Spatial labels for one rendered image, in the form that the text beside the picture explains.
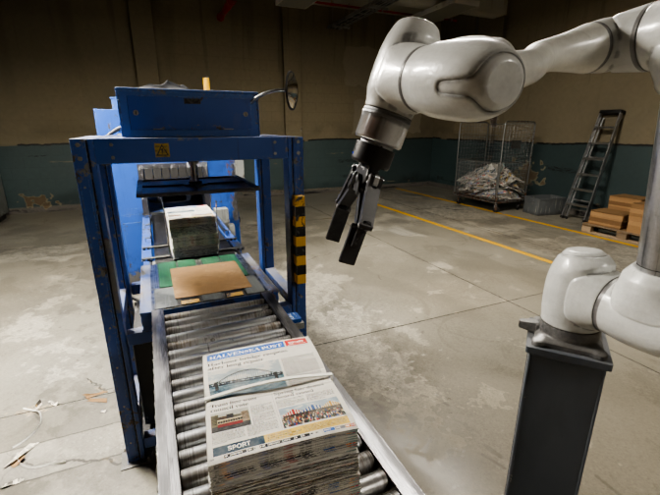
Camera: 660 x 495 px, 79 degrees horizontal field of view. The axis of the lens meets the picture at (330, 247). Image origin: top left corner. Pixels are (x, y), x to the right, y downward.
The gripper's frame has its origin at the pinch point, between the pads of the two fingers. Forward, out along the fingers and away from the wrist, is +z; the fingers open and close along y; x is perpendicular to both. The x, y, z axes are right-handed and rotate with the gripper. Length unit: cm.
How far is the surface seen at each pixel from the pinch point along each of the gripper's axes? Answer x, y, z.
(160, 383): 28, 42, 71
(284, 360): -0.4, 12.6, 35.8
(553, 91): -509, 657, -238
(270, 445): 4.2, -14.4, 36.3
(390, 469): -30, -3, 50
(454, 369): -151, 138, 99
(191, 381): 19, 43, 69
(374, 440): -29, 6, 50
